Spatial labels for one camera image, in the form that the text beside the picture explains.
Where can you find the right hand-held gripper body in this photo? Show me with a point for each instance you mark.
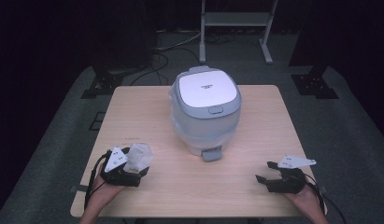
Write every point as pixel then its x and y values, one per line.
pixel 292 183

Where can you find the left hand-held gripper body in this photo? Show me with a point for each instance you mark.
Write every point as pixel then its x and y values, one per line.
pixel 116 160

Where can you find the white tissue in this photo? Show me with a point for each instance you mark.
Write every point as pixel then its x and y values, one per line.
pixel 138 157

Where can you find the white pedal trash can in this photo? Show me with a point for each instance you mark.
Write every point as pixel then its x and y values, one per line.
pixel 208 88

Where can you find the person's right hand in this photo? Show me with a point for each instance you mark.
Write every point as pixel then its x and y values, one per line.
pixel 306 199

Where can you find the person's left hand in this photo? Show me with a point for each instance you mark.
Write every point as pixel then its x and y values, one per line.
pixel 102 193

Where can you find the black floor hatch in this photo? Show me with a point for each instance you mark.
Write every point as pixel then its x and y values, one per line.
pixel 97 121

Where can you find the black stand base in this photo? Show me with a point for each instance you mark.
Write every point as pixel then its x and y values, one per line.
pixel 102 85

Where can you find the translucent plastic trash bag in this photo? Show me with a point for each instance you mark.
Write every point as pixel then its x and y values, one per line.
pixel 205 130

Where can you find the white metal stand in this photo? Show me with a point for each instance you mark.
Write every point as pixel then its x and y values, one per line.
pixel 236 18

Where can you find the black stand base plate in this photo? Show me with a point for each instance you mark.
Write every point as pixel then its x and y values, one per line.
pixel 315 85

